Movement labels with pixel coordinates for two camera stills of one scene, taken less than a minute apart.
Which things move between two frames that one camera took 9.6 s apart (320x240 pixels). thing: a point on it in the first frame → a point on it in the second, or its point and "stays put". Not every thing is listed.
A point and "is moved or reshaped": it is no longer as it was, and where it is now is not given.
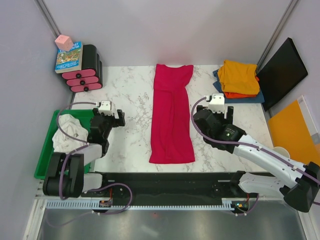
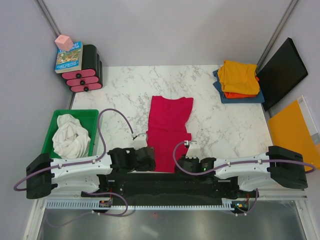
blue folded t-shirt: (257, 99) stays put
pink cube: (64, 42) stays put
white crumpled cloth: (73, 126) stays put
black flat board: (283, 72) stays put
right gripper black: (229, 115) → (183, 158)
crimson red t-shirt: (172, 141) is moved or reshaped
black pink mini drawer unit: (90, 78) stays put
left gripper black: (117, 122) → (150, 166)
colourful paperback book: (71, 60) stays put
